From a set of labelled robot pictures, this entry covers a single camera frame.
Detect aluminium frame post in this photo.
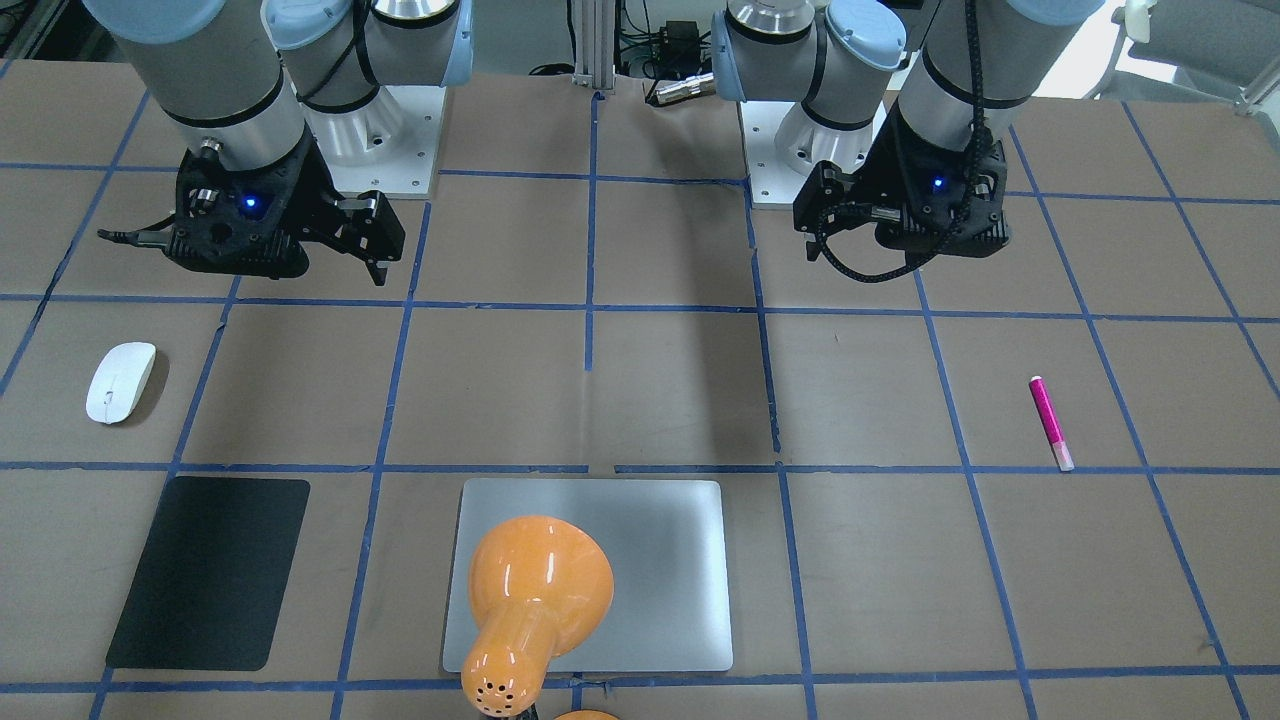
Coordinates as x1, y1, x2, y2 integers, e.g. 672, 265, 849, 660
570, 0, 618, 95

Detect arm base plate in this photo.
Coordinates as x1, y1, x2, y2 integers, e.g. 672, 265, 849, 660
302, 86, 448, 200
739, 101, 887, 210

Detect pink marker pen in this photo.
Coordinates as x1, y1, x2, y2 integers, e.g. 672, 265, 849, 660
1028, 375, 1075, 473

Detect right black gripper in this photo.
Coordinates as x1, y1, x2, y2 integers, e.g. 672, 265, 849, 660
165, 131, 406, 287

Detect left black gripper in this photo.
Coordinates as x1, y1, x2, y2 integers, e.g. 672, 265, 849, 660
794, 108, 1011, 260

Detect white computer mouse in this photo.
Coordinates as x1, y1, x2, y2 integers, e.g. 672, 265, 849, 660
84, 341, 157, 425

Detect silver laptop notebook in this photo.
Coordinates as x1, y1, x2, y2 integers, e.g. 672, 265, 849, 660
442, 477, 733, 674

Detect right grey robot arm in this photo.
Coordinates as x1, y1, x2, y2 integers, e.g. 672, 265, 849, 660
86, 1, 474, 286

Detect orange desk lamp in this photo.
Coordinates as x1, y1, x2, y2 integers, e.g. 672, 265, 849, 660
460, 515, 614, 719

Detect black mousepad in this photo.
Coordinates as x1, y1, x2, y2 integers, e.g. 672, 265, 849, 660
105, 477, 311, 671

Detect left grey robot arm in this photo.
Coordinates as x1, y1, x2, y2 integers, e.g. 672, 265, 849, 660
710, 1, 1100, 283

